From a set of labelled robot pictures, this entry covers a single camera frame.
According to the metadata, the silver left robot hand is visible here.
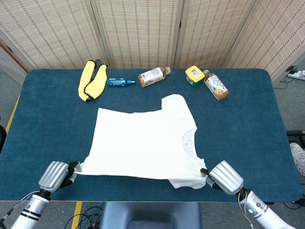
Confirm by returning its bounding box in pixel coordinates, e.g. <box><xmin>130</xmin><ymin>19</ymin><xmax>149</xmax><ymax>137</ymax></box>
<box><xmin>38</xmin><ymin>161</ymin><xmax>81</xmax><ymax>193</ymax></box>

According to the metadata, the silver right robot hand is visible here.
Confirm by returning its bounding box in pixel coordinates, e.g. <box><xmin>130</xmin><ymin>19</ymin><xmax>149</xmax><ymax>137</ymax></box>
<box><xmin>200</xmin><ymin>160</ymin><xmax>244</xmax><ymax>196</ymax></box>

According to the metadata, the white T-shirt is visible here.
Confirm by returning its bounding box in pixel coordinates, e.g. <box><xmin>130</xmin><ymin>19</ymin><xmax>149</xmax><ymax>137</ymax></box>
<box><xmin>76</xmin><ymin>94</ymin><xmax>208</xmax><ymax>190</ymax></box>

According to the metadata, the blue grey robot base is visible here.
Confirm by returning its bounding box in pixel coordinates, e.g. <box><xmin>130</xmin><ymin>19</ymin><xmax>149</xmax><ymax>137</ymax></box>
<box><xmin>100</xmin><ymin>201</ymin><xmax>203</xmax><ymax>229</ymax></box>

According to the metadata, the blue felt table cover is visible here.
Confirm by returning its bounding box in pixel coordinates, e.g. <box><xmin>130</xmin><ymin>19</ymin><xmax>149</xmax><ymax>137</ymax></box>
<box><xmin>0</xmin><ymin>68</ymin><xmax>303</xmax><ymax>203</ymax></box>

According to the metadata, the black round object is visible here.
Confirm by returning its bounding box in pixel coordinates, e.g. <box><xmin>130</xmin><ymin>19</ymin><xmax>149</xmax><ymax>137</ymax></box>
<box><xmin>0</xmin><ymin>116</ymin><xmax>8</xmax><ymax>155</ymax></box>

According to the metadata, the white sneaker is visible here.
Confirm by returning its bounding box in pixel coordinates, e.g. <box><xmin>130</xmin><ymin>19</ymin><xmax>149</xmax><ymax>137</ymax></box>
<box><xmin>289</xmin><ymin>142</ymin><xmax>305</xmax><ymax>177</ymax></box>

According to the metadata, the black stand base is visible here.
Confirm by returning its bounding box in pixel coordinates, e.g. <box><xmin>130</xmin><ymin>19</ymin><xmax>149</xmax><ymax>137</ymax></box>
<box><xmin>285</xmin><ymin>130</ymin><xmax>305</xmax><ymax>144</ymax></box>

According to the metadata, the tea bottle with fruit label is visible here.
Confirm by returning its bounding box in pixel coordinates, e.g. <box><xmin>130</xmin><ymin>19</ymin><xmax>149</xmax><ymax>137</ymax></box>
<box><xmin>203</xmin><ymin>69</ymin><xmax>230</xmax><ymax>102</ymax></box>

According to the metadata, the yellow cloth mitt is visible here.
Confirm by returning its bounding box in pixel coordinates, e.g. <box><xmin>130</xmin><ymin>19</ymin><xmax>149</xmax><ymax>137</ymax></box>
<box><xmin>78</xmin><ymin>59</ymin><xmax>108</xmax><ymax>103</ymax></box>

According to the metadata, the green tub with yellow lid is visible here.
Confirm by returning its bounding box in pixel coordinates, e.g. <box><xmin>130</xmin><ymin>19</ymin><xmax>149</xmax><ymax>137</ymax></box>
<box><xmin>185</xmin><ymin>65</ymin><xmax>205</xmax><ymax>88</ymax></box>

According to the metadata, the blue spray bottle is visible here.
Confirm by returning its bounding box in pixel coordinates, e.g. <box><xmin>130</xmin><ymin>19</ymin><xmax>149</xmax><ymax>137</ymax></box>
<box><xmin>107</xmin><ymin>77</ymin><xmax>136</xmax><ymax>88</ymax></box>

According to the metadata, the white power strip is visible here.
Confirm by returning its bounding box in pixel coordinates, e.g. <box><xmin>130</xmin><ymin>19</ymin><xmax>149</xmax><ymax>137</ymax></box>
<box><xmin>287</xmin><ymin>70</ymin><xmax>305</xmax><ymax>81</ymax></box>

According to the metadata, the tea bottle with red label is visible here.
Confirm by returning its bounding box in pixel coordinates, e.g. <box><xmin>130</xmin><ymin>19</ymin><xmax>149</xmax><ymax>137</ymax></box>
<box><xmin>137</xmin><ymin>66</ymin><xmax>172</xmax><ymax>88</ymax></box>

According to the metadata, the black power adapter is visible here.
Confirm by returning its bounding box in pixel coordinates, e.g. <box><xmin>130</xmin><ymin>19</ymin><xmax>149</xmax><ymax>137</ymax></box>
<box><xmin>285</xmin><ymin>64</ymin><xmax>298</xmax><ymax>75</ymax></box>

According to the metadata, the woven folding screen panel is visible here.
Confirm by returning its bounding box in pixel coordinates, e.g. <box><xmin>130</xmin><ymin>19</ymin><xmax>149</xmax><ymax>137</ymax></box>
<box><xmin>0</xmin><ymin>0</ymin><xmax>108</xmax><ymax>70</ymax></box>
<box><xmin>175</xmin><ymin>0</ymin><xmax>259</xmax><ymax>70</ymax></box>
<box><xmin>89</xmin><ymin>0</ymin><xmax>184</xmax><ymax>70</ymax></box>
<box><xmin>224</xmin><ymin>0</ymin><xmax>305</xmax><ymax>84</ymax></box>

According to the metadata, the black floor cable bundle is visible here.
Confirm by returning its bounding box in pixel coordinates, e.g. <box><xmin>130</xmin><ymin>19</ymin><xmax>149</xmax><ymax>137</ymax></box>
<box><xmin>63</xmin><ymin>202</ymin><xmax>105</xmax><ymax>229</ymax></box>

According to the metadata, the right arm wire bundle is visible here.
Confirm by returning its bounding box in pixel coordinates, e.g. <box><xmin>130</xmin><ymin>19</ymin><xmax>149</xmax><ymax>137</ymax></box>
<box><xmin>237</xmin><ymin>190</ymin><xmax>255</xmax><ymax>227</ymax></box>

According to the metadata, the white door with brown frame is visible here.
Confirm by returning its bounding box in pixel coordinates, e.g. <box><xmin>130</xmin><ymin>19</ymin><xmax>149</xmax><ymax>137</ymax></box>
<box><xmin>0</xmin><ymin>39</ymin><xmax>31</xmax><ymax>86</ymax></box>

